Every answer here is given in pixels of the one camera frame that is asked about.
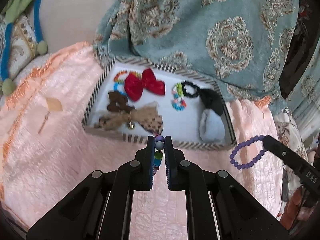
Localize leopard print bow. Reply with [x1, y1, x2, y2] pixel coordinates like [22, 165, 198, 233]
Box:
[139, 115, 163, 135]

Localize multicolour bead bracelet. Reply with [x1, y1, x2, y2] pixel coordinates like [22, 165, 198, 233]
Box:
[152, 134, 165, 177]

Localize teal damask blanket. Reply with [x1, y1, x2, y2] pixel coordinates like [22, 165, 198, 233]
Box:
[93, 0, 310, 112]

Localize green and blue plush toy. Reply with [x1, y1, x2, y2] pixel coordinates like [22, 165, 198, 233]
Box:
[1, 0, 48, 96]

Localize colourful flower bead bracelet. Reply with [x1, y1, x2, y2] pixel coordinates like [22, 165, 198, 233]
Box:
[171, 82, 187, 112]

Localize black scrunchie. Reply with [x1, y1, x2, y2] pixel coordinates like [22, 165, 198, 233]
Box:
[181, 80, 200, 99]

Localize brown scrunchie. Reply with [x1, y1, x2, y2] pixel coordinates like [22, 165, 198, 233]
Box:
[107, 91, 135, 113]

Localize red bow hair clip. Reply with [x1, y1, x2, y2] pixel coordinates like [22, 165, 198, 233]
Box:
[124, 68, 165, 102]

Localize blue bead bracelet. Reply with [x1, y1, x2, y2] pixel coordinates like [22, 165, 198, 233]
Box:
[113, 81, 127, 97]

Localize striped jewelry box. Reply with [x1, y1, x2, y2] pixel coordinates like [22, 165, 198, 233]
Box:
[82, 58, 236, 151]

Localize rainbow bead bracelet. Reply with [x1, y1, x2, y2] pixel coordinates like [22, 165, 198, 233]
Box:
[113, 70, 142, 84]

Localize floral embroidered cushion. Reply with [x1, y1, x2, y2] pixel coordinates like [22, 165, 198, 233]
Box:
[8, 13, 38, 80]

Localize black fabric bow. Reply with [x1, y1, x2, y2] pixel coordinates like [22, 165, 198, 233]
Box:
[199, 88, 223, 116]

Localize right hand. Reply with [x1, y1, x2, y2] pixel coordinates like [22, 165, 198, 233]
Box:
[280, 185, 316, 230]

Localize purple bead bracelet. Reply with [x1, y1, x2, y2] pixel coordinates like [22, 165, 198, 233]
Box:
[229, 134, 267, 170]

